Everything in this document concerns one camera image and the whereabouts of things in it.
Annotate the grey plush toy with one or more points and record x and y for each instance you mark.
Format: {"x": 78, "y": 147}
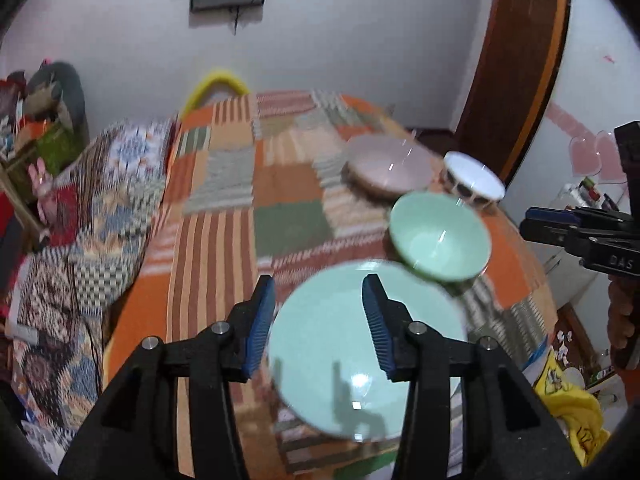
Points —
{"x": 57, "y": 87}

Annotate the green storage box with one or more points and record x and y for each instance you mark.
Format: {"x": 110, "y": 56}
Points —
{"x": 57, "y": 145}

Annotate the patterned quilt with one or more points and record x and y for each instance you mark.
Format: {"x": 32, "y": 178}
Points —
{"x": 100, "y": 210}

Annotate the white sliding wardrobe door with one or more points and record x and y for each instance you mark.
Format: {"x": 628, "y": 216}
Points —
{"x": 595, "y": 85}

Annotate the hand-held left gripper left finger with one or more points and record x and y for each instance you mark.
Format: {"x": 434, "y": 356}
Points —
{"x": 260, "y": 325}

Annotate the yellow foam tube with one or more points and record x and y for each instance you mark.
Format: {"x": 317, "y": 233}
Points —
{"x": 215, "y": 77}

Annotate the pink rabbit figure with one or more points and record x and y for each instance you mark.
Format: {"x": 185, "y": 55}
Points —
{"x": 42, "y": 187}

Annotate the striped patchwork blanket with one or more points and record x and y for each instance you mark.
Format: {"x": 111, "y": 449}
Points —
{"x": 225, "y": 230}

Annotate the light green plate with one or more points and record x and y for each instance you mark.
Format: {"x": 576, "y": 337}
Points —
{"x": 320, "y": 340}

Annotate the pink bowl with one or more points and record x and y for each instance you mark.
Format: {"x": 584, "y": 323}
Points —
{"x": 385, "y": 165}

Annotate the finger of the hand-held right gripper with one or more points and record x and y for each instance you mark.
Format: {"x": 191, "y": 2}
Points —
{"x": 550, "y": 232}
{"x": 550, "y": 213}

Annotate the white patterned bowl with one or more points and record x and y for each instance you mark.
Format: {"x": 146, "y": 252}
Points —
{"x": 472, "y": 175}

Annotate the person's right hand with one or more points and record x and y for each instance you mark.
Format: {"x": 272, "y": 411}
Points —
{"x": 624, "y": 320}

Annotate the yellow cloth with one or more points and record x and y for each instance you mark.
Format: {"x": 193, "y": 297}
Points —
{"x": 570, "y": 405}

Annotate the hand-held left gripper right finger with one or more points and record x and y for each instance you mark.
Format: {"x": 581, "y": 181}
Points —
{"x": 380, "y": 330}

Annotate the light green bowl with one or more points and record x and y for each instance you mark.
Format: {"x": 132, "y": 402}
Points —
{"x": 437, "y": 235}

